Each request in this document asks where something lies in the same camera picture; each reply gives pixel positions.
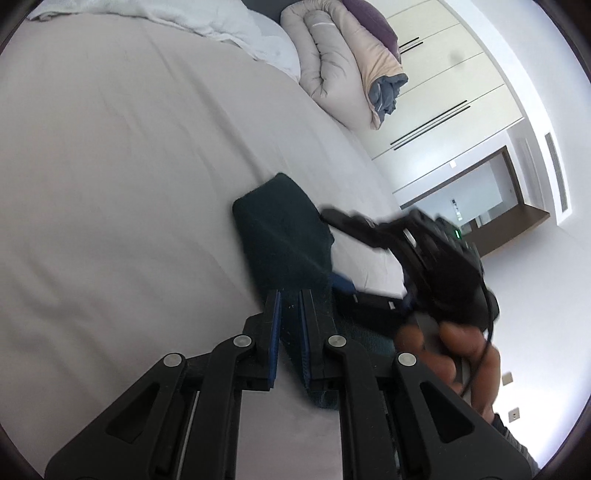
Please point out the dark grey padded headboard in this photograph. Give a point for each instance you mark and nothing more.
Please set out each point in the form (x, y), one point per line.
(265, 8)

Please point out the purple pillow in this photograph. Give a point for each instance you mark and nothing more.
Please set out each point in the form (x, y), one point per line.
(374, 21)

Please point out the cream wardrobe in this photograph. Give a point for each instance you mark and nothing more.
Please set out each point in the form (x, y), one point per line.
(443, 92)

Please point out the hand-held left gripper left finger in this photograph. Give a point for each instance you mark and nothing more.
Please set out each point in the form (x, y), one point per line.
(274, 332)

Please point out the brown wooden door frame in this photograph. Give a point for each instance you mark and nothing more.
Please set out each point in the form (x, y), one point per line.
(461, 173)

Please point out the white crumpled pillow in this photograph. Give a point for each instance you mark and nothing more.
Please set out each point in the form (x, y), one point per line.
(207, 21)

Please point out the beige folded duvet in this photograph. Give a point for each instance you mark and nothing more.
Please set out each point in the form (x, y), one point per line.
(328, 69)

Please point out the bed with light grey sheet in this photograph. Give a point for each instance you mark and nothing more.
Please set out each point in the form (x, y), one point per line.
(115, 161)

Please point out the grey blue folded blanket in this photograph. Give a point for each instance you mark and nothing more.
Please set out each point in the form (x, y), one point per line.
(388, 94)

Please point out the brown wooden door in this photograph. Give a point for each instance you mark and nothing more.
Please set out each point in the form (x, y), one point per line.
(517, 226)

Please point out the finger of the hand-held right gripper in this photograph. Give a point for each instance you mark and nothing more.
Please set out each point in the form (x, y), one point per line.
(355, 226)
(344, 284)

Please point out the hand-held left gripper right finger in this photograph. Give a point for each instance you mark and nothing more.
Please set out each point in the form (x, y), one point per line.
(305, 332)

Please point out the dark green knitted garment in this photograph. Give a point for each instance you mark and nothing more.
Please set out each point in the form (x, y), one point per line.
(277, 221)

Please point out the beige wall socket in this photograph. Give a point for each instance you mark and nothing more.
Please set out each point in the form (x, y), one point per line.
(508, 378)
(514, 414)

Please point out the person's right hand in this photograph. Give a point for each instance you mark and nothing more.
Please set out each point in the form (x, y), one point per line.
(480, 369)

